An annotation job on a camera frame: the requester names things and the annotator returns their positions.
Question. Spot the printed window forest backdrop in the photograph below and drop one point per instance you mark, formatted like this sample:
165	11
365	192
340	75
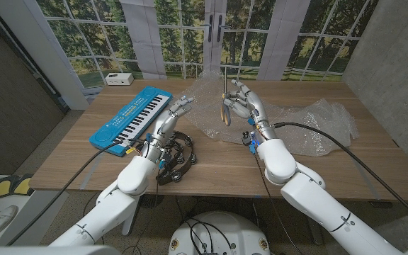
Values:
83	35

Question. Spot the blue toy piano keyboard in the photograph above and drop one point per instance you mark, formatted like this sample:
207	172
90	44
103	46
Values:
126	113

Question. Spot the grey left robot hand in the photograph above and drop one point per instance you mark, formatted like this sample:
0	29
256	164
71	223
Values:
166	124

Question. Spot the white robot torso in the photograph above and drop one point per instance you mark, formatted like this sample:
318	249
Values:
239	233

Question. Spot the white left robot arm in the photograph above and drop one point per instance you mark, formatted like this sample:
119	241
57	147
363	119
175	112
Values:
135	177

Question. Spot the grey table leg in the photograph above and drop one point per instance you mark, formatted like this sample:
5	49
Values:
317	235

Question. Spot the white power box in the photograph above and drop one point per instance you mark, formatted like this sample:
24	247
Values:
119	79

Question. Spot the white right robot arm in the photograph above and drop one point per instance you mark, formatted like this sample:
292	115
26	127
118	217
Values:
278	159

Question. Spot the yellow black foot pedal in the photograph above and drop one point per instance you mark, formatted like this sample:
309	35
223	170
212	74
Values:
23	186
0	189

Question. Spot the black round floor base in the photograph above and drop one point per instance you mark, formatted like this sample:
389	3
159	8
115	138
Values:
152	201

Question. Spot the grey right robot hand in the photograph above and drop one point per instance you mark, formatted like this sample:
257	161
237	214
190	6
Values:
255	106

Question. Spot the black half-moon tambourine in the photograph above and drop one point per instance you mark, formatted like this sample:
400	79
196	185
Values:
189	161

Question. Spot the clear bubble wrap sheet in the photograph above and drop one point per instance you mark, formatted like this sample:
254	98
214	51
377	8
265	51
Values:
324	113

